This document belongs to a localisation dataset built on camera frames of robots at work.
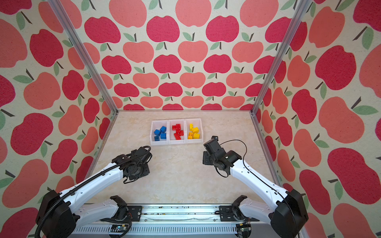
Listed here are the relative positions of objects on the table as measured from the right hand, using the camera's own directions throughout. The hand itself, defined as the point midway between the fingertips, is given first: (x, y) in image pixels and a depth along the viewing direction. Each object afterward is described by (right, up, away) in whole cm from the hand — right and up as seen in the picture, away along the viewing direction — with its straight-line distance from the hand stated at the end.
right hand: (211, 156), depth 82 cm
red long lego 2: (-21, +15, +26) cm, 36 cm away
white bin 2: (-25, +8, +22) cm, 34 cm away
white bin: (-36, +18, +26) cm, 48 cm away
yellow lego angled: (-11, +15, +26) cm, 32 cm away
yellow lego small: (-8, +14, +24) cm, 29 cm away
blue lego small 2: (-35, +8, +20) cm, 41 cm away
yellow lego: (-8, +10, +21) cm, 24 cm away
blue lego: (-36, +12, +23) cm, 44 cm away
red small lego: (-18, +11, +26) cm, 33 cm away
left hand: (-35, -10, 0) cm, 36 cm away
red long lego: (-24, +15, +26) cm, 39 cm away
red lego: (-21, +9, +22) cm, 32 cm away
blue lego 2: (-31, +9, +23) cm, 40 cm away
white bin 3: (-7, +19, +27) cm, 34 cm away
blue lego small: (-32, +14, +26) cm, 43 cm away
